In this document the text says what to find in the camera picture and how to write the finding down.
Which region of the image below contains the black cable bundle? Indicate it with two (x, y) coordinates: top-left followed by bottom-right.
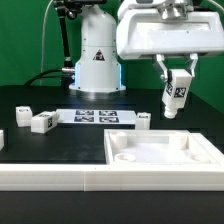
(23, 67), (75, 87)

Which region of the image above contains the grey cable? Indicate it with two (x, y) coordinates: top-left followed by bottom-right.
(39, 0), (55, 86)

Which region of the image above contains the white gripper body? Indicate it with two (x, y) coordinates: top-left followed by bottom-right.
(116, 9), (224, 60)

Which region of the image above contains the white sheet with tags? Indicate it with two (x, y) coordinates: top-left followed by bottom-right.
(56, 109), (136, 125)

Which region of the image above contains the white square tabletop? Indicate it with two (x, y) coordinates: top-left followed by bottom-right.
(103, 129), (224, 166)

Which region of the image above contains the white front fence bar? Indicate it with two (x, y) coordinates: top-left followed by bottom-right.
(0, 164), (224, 191)

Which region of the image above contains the white left fence bar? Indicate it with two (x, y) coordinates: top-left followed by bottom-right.
(0, 130), (4, 151)

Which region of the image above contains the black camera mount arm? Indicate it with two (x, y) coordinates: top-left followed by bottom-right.
(53, 0), (107, 88)

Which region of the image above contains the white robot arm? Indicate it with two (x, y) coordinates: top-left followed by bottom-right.
(70, 0), (224, 94)

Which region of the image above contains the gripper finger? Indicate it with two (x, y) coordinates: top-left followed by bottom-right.
(187, 53), (198, 77)
(153, 54), (172, 82)

